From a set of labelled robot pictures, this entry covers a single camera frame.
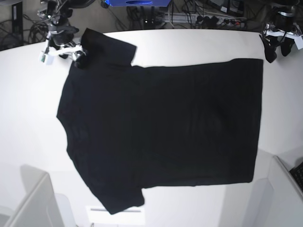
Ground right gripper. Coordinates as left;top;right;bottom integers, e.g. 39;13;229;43
46;22;87;70

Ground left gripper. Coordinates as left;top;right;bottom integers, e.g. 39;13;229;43
259;11;301;63

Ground black T-shirt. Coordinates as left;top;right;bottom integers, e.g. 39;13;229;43
57;29;263;214

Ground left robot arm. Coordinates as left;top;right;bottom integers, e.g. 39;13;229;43
259;0;303;63

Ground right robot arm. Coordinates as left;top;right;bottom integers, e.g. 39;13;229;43
38;0;87;69

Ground blue box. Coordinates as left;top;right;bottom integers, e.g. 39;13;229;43
100;0;171;9

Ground white power strip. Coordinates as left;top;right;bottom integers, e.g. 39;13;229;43
156;13;247;28

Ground black keyboard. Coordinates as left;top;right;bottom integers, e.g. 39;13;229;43
290;163;303;190

